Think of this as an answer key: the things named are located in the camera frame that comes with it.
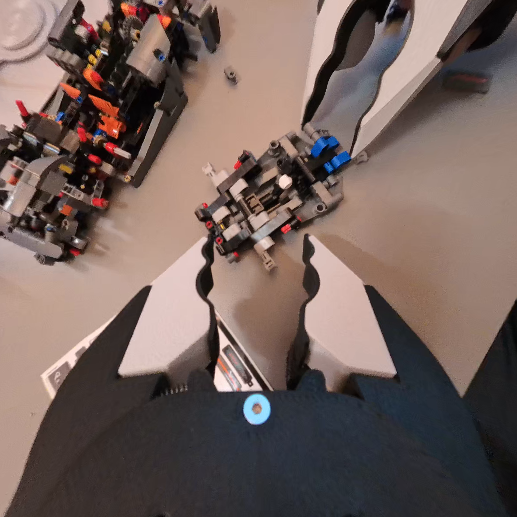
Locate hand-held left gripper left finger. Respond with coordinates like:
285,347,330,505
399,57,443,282
118,235,221,380

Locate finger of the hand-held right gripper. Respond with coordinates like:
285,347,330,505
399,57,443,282
301,0,358,130
349,0,472,159

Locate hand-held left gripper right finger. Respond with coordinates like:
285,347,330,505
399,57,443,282
287,233,396,392

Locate small lego gearbox assembly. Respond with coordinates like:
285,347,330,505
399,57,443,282
195,123,345,271

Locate lego sticker sheet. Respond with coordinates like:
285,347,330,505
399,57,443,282
40,311,273,398

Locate large lego car chassis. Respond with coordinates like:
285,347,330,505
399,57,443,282
0,0,222,265

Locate dark grey orange-striped tile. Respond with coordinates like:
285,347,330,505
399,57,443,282
441,71,491,94

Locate person's green shirt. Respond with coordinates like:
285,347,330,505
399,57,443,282
462,299,517,517

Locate white book stand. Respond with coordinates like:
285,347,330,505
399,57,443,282
0,0,81,118

